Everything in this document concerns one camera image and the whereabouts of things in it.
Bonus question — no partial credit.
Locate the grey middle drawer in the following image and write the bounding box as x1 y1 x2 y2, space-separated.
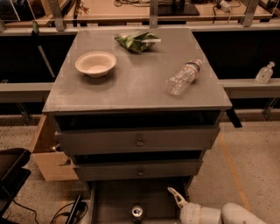
73 150 202 181

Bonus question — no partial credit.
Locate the hand sanitizer bottle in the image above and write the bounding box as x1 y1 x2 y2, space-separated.
255 61 275 84

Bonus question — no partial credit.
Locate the left grey bench shelf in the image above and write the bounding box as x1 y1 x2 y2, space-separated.
0 82 53 103

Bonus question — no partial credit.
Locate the rear wooden workbench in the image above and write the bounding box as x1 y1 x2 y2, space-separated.
0 0 280 32

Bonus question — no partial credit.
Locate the grey drawer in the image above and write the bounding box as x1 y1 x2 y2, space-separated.
54 110 221 156
89 177 190 224
73 150 202 181

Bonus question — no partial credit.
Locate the black floor cable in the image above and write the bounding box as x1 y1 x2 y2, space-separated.
11 199 88 224

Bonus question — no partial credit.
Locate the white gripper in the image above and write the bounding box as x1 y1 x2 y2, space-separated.
167 187 222 224

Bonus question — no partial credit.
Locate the white paper bowl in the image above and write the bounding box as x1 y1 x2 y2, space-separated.
75 52 116 78

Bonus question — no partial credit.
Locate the cardboard box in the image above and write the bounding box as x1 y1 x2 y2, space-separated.
30 115 78 181

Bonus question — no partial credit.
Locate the grey top drawer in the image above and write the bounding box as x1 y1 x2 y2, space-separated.
54 110 221 156

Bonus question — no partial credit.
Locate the green chip bag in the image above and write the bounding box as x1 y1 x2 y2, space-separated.
115 31 161 53

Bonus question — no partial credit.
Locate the grey bottom drawer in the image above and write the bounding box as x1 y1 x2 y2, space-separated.
89 177 190 224

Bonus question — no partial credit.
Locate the redbull can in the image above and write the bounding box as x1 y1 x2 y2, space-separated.
131 205 144 224

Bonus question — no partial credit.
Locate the black flat device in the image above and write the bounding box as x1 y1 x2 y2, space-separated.
65 195 82 224

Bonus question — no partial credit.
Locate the clear plastic water bottle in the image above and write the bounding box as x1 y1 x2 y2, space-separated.
166 59 202 96

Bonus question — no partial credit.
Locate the grey bench shelf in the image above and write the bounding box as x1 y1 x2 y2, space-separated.
0 82 53 103
218 78 280 99

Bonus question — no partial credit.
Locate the grey drawer cabinet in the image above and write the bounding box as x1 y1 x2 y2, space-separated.
42 27 234 187

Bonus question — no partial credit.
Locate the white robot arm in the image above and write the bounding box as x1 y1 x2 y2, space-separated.
167 187 268 224

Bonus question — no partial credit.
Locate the right grey bench shelf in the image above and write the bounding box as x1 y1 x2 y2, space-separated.
218 78 280 99

